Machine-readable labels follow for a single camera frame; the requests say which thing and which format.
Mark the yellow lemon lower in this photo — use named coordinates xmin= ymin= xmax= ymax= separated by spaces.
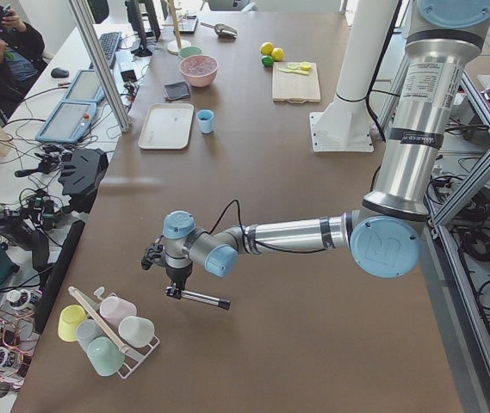
xmin=270 ymin=47 xmax=285 ymax=62

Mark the pink bowl of ice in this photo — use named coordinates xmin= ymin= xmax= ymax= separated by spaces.
xmin=179 ymin=54 xmax=218 ymax=87

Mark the beige rabbit tray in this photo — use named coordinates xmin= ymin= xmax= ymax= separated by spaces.
xmin=138 ymin=103 xmax=194 ymax=150

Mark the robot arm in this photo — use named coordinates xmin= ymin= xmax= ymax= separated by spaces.
xmin=146 ymin=1 xmax=490 ymax=309

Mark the yellow plastic knife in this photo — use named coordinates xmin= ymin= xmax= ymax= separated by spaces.
xmin=276 ymin=67 xmax=310 ymax=76

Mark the tea bottle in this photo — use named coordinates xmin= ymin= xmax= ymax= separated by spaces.
xmin=6 ymin=289 xmax=41 ymax=311

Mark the yellow lemon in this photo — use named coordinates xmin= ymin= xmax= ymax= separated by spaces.
xmin=270 ymin=47 xmax=285 ymax=62
xmin=260 ymin=41 xmax=274 ymax=56

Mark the black keyboard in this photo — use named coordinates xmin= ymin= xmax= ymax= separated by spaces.
xmin=98 ymin=32 xmax=121 ymax=69

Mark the black silver muddler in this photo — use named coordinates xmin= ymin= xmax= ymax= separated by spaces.
xmin=180 ymin=290 xmax=231 ymax=311

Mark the teach pendant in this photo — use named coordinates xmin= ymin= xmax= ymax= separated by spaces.
xmin=65 ymin=70 xmax=105 ymax=103
xmin=35 ymin=100 xmax=97 ymax=144

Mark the white cup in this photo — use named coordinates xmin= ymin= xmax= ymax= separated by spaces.
xmin=118 ymin=316 xmax=155 ymax=348

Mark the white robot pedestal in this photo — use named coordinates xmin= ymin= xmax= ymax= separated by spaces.
xmin=310 ymin=0 xmax=400 ymax=152

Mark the blue plastic cup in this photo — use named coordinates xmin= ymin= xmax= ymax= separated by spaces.
xmin=196 ymin=109 xmax=214 ymax=134

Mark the teach pendant upper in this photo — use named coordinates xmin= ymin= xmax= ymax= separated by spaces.
xmin=65 ymin=70 xmax=105 ymax=103

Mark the wooden cup stand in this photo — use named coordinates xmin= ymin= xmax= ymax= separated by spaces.
xmin=163 ymin=0 xmax=191 ymax=55

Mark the mint green bowl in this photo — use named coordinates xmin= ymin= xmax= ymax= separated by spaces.
xmin=178 ymin=46 xmax=202 ymax=59

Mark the metal ice scoop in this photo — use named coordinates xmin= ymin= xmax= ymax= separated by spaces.
xmin=200 ymin=22 xmax=238 ymax=40

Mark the grey folded cloth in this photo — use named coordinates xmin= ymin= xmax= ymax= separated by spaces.
xmin=164 ymin=81 xmax=190 ymax=101

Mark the seated person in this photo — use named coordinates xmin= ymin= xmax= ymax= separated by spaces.
xmin=0 ymin=5 xmax=47 ymax=102

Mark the green cup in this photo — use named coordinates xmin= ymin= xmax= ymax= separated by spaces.
xmin=86 ymin=336 xmax=125 ymax=377

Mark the yellow cup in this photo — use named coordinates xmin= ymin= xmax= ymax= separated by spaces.
xmin=58 ymin=305 xmax=87 ymax=342

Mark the pink cup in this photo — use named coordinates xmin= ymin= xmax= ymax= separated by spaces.
xmin=99 ymin=296 xmax=137 ymax=330

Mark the yellow lemon upper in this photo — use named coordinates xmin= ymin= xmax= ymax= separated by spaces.
xmin=260 ymin=41 xmax=274 ymax=56

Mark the teach pendant lower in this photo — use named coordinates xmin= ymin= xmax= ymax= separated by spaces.
xmin=35 ymin=100 xmax=97 ymax=144

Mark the white cup rack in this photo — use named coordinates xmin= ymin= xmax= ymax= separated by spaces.
xmin=68 ymin=287 xmax=160 ymax=379

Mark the wooden cutting board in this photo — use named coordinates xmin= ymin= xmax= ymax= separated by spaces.
xmin=272 ymin=62 xmax=321 ymax=103

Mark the green lime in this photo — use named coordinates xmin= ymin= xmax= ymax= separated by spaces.
xmin=261 ymin=55 xmax=274 ymax=67

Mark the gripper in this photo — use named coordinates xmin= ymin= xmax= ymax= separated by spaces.
xmin=165 ymin=258 xmax=192 ymax=299

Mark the grey cup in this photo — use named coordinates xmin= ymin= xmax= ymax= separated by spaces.
xmin=76 ymin=318 xmax=102 ymax=352

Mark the black computer mouse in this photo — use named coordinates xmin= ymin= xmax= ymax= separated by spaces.
xmin=50 ymin=67 xmax=70 ymax=78

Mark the aluminium frame post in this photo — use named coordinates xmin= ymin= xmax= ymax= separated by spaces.
xmin=68 ymin=0 xmax=131 ymax=133

